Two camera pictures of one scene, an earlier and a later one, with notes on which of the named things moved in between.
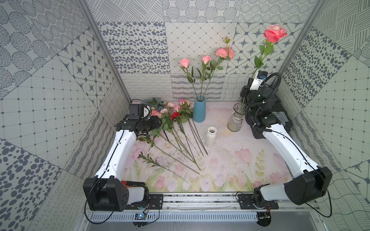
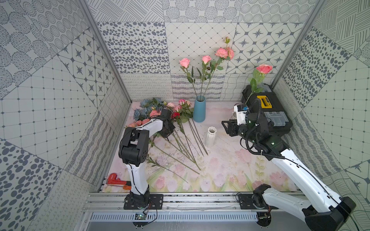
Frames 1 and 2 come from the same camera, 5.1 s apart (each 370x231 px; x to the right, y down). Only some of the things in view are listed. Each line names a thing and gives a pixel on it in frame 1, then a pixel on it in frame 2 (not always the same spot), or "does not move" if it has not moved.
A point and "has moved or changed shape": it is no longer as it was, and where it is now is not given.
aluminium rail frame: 215,203 does not move
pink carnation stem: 147,160 does not move
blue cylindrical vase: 199,110 does not move
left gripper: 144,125 → 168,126
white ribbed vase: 211,136 does not move
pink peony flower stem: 221,54 does not move
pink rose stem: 185,62 does not move
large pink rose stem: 272,33 has moved or changed shape
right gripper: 244,94 → 231,128
